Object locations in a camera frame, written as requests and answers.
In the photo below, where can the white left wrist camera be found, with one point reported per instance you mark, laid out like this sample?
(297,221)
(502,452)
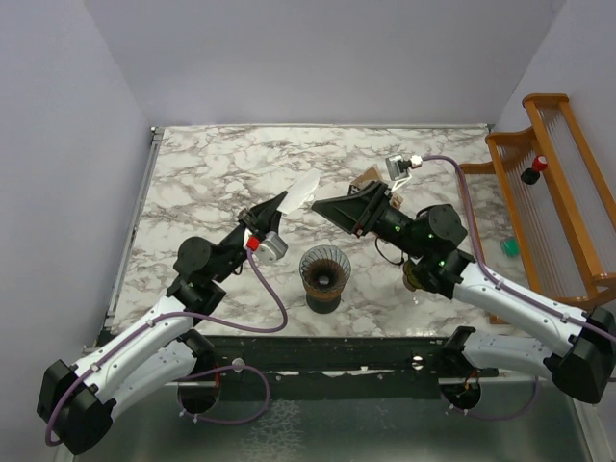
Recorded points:
(267,250)

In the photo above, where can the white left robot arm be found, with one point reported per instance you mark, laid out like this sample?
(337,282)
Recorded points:
(76,401)

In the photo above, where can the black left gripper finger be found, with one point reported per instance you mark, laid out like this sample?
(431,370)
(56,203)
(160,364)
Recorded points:
(270,221)
(270,204)

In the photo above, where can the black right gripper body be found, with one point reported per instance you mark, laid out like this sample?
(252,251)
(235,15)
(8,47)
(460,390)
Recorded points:
(380,217)

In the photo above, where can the grey ribbed glass dripper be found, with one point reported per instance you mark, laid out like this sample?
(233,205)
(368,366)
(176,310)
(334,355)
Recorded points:
(326,263)

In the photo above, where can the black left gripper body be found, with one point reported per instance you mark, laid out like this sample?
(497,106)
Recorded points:
(249,223)

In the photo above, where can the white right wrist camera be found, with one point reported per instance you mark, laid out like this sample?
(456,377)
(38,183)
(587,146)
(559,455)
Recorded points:
(399,169)

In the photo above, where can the round wooden dripper base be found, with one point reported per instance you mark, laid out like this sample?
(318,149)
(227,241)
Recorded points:
(323,292)

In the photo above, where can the black front table rail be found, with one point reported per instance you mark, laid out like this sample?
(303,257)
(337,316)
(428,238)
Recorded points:
(330,368)

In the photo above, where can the red and black bottle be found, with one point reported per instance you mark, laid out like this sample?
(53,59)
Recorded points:
(531,175)

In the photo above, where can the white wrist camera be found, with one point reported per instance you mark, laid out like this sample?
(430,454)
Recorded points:
(399,169)
(267,250)

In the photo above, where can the coffee paper filter box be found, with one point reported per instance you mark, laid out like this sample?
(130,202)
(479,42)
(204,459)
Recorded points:
(354,188)

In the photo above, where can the green cap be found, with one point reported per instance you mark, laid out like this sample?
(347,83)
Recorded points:
(509,247)

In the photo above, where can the green glass dripper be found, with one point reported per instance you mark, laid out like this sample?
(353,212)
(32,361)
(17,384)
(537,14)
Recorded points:
(416,277)

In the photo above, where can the orange wooden rack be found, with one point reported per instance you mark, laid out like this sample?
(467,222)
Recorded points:
(564,225)

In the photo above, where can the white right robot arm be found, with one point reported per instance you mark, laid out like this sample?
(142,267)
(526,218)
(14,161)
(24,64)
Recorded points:
(573,348)

